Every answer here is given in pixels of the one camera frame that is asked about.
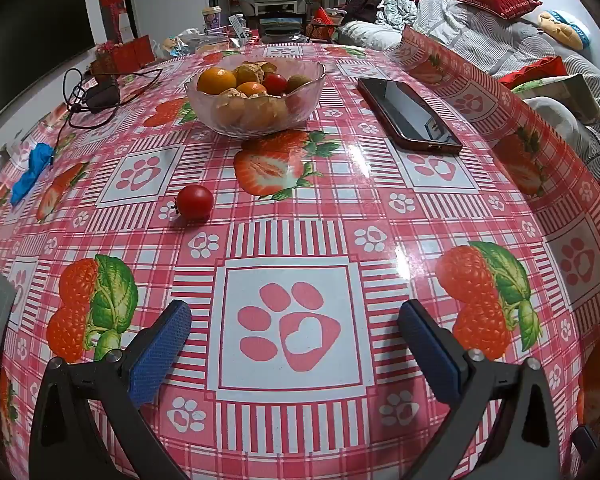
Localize red cherry tomato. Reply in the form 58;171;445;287
263;73;288;97
175;184;215;221

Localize beige cushion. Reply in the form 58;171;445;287
511;74;600;126

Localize tan husked physalis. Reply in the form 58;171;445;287
240;96;288;131
215;87;251;111
232;61;277;83

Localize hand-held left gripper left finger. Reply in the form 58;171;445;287
28;300;193;480

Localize strawberry print tablecloth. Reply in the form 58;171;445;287
0;25;600;480

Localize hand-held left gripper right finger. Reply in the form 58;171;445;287
397;300;563;480

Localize black television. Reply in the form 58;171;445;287
0;0;98;91

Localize clear glass bowl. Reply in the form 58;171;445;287
184;54;327;140

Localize grey sofa with blankets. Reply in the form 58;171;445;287
337;0;600;161

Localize clear plastic snack bag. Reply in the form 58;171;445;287
152;27;206;58

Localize black smartphone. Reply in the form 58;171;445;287
356;77;464;155

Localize red gift boxes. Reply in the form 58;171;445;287
90;35;153;76

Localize large orange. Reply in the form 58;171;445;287
196;67;238;96

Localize black charger with cable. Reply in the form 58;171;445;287
55;67;163;131

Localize black power adapter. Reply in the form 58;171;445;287
82;77;121;113

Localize yellow and blue plush toy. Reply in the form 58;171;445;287
537;9;593;52

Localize red frilled cushion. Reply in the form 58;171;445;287
497;55;568;92

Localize blue glove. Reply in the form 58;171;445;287
10;142;56;206

